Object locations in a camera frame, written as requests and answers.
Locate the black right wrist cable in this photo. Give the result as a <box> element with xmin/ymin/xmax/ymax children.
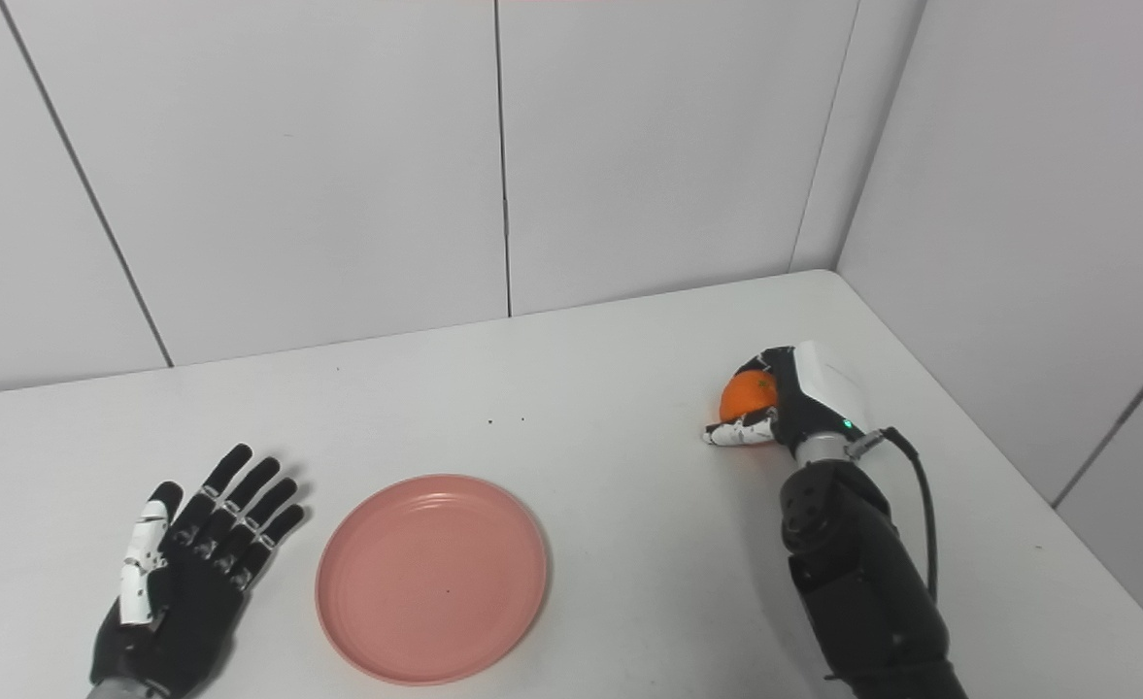
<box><xmin>848</xmin><ymin>427</ymin><xmax>939</xmax><ymax>603</ymax></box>

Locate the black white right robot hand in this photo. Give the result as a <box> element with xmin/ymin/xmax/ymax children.
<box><xmin>703</xmin><ymin>342</ymin><xmax>871</xmax><ymax>453</ymax></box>

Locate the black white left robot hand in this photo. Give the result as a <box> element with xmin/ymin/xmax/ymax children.
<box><xmin>88</xmin><ymin>444</ymin><xmax>307</xmax><ymax>699</ymax></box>

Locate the orange fruit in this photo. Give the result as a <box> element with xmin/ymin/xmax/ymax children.
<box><xmin>720</xmin><ymin>370</ymin><xmax>779</xmax><ymax>424</ymax></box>

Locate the pink round plate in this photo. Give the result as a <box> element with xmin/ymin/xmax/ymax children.
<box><xmin>316</xmin><ymin>474</ymin><xmax>549</xmax><ymax>686</ymax></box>

